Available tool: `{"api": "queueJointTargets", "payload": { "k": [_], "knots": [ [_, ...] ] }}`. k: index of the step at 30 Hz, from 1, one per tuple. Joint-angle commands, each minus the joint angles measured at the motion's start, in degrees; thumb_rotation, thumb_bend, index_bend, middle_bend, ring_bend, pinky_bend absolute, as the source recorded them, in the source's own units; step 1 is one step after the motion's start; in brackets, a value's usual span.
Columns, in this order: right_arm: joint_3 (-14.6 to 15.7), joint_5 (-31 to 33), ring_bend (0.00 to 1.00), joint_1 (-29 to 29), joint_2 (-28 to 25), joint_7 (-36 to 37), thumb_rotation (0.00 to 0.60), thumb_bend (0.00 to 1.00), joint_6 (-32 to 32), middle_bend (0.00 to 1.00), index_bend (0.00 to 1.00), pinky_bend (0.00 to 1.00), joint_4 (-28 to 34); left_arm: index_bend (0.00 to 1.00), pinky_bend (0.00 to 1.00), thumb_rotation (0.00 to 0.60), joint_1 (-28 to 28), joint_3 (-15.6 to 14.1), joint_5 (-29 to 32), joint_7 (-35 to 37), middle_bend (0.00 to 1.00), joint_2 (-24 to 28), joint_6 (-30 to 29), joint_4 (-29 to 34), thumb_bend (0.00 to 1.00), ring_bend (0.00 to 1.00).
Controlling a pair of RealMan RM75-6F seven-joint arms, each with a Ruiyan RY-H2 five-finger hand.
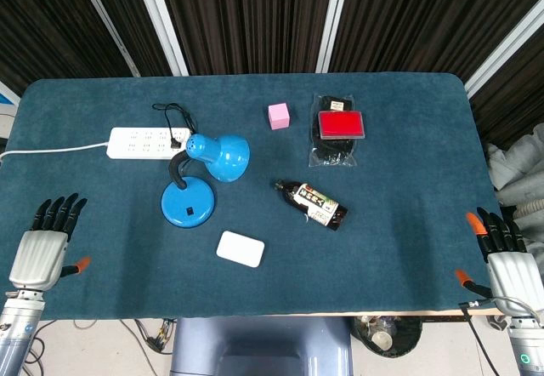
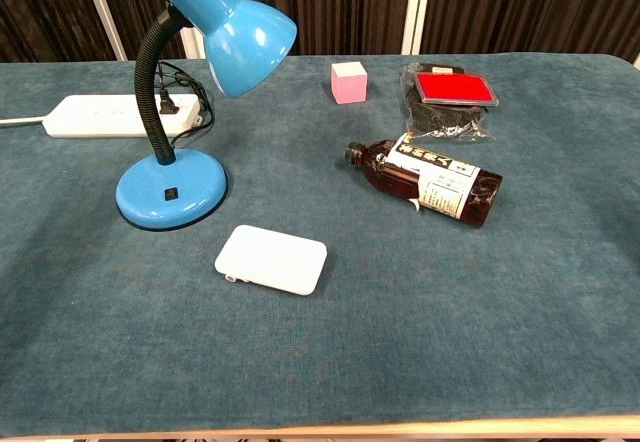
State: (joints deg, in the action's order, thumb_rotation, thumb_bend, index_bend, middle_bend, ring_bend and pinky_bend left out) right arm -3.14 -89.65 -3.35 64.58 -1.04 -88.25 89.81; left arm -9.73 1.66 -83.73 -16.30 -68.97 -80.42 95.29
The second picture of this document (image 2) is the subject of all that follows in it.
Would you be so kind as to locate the blue gooseneck desk lamp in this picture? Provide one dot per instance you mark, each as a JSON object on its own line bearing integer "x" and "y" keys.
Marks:
{"x": 170, "y": 182}

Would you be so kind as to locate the white rectangular flat case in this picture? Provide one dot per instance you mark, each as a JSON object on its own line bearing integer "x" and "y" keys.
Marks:
{"x": 272, "y": 259}

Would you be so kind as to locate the small cube block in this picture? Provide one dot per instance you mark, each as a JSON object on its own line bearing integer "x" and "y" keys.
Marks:
{"x": 349, "y": 84}

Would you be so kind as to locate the brown labelled plastic bottle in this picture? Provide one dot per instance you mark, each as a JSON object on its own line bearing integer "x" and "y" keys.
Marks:
{"x": 440, "y": 182}

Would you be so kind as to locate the teal tablecloth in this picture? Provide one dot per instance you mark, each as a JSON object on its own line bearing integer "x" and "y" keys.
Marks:
{"x": 350, "y": 342}

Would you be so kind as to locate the black item in plastic bag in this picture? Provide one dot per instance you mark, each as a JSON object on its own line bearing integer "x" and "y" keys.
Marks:
{"x": 440, "y": 118}

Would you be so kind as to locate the red ink pad case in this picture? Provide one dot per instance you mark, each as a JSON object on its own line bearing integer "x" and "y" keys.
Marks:
{"x": 452, "y": 87}

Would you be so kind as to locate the white power strip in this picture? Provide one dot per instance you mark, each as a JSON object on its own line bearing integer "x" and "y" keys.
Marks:
{"x": 100, "y": 114}

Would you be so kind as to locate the white partition post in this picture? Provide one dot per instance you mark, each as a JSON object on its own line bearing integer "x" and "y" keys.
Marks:
{"x": 102, "y": 12}
{"x": 417, "y": 7}
{"x": 190, "y": 47}
{"x": 637, "y": 61}

